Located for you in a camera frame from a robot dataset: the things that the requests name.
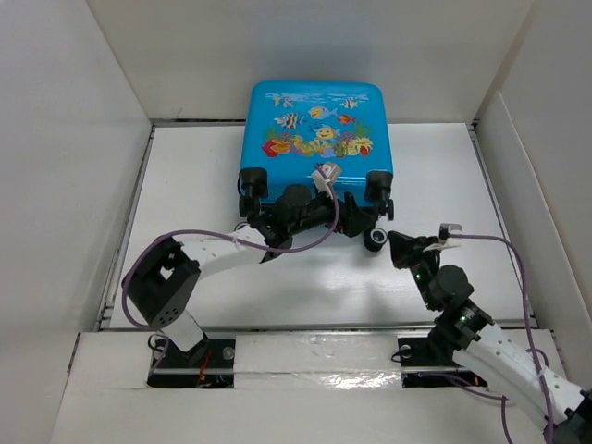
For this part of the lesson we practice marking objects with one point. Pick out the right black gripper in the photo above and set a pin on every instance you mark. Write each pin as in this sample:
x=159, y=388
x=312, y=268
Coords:
x=405, y=249

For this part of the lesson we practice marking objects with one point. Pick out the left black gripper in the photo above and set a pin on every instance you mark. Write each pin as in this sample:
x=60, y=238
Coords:
x=352, y=221

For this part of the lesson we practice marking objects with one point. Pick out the blue kids suitcase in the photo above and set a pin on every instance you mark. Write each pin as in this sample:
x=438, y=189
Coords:
x=293, y=125

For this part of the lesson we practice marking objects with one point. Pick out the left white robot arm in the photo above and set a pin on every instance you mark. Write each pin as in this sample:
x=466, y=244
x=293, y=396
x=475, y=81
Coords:
x=162, y=280

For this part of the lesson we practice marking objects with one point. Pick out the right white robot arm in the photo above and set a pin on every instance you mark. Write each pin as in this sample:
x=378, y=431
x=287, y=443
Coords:
x=466, y=335

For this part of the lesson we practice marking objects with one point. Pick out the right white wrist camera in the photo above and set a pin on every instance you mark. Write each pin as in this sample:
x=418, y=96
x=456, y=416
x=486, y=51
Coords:
x=444, y=240

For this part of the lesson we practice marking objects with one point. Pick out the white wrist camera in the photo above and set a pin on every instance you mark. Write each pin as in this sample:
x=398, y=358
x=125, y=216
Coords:
x=325, y=176
x=444, y=240

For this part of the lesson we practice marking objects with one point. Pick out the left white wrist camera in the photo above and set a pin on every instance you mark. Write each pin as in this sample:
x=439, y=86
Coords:
x=325, y=176

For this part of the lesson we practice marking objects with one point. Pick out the metal base rail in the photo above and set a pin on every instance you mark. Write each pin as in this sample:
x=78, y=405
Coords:
x=332, y=360

